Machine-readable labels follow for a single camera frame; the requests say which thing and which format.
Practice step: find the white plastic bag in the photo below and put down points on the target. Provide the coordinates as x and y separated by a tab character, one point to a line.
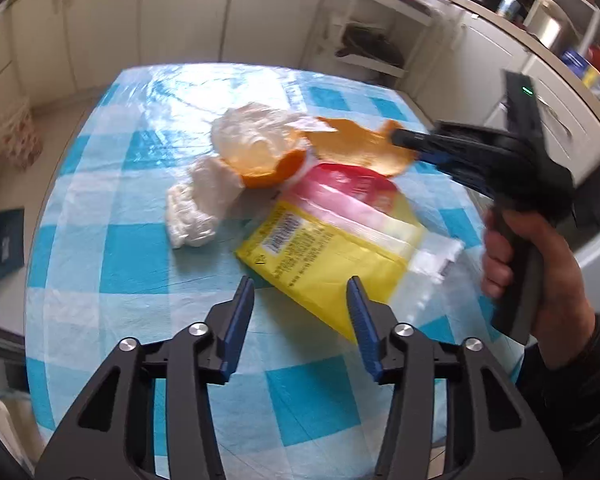
252	127

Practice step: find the blue checked plastic tablecloth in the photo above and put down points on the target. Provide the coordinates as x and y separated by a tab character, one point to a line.
130	260

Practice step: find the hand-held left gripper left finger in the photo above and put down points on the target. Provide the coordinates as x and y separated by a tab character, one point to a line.
237	325

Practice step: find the white electric kettle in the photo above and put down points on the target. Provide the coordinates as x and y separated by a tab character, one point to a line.
547	22

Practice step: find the cupped orange peel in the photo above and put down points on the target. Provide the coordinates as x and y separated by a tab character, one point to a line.
280	174

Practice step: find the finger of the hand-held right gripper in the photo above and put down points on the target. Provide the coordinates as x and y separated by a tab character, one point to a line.
412	139
445	162

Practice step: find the white shelf rack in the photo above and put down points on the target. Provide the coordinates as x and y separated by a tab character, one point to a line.
400	7

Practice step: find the floral wastebasket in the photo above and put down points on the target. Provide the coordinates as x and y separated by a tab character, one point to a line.
20	132

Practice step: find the person's right hand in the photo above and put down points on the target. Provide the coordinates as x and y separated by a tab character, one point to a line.
562	285

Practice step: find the crumpled white plastic wrap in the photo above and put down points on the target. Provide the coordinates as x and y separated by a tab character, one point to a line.
195	210

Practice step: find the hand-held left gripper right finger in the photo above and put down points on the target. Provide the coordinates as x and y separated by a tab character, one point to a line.
365	330

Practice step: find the person's right forearm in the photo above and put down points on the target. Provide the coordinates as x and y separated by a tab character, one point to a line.
580	385

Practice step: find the yellow snack packet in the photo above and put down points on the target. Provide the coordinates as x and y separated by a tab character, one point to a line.
310	255

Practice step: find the white door cabinets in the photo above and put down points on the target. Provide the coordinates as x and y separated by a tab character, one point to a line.
180	10

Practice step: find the white three-drawer cabinet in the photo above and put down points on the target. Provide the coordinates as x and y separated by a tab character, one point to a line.
565	115

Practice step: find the black frying pan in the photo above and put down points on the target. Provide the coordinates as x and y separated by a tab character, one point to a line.
375	45

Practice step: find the blue dustpan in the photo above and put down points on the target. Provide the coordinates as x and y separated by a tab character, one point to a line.
5	245

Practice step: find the blue packet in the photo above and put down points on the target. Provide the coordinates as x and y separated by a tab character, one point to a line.
575	58

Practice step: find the white door cabinet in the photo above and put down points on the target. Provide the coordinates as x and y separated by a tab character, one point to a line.
490	55

